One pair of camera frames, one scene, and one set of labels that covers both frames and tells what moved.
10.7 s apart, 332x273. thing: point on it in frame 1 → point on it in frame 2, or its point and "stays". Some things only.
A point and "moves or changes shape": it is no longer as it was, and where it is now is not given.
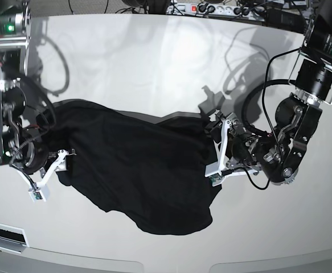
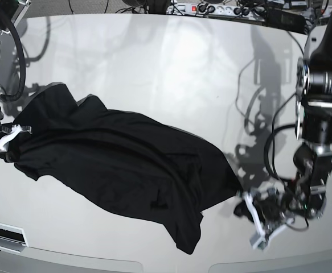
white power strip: (216, 9) stays
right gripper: (248, 149) → (270, 205)
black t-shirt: (155, 166) moves or changes shape
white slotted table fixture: (4, 237) stays
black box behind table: (275, 17) stays
